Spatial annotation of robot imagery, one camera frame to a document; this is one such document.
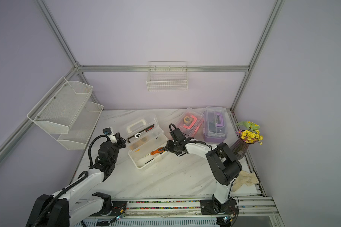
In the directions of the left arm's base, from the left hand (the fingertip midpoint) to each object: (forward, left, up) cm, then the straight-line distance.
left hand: (119, 134), depth 84 cm
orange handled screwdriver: (-3, -23, -14) cm, 27 cm away
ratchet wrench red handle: (+1, -11, -2) cm, 11 cm away
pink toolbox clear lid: (+19, -44, -10) cm, 49 cm away
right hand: (-2, -30, -14) cm, 33 cm away
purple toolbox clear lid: (+11, -62, -9) cm, 64 cm away
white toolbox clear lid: (-3, -16, -3) cm, 17 cm away
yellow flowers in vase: (-6, -73, +7) cm, 73 cm away
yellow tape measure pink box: (+21, -42, -9) cm, 48 cm away
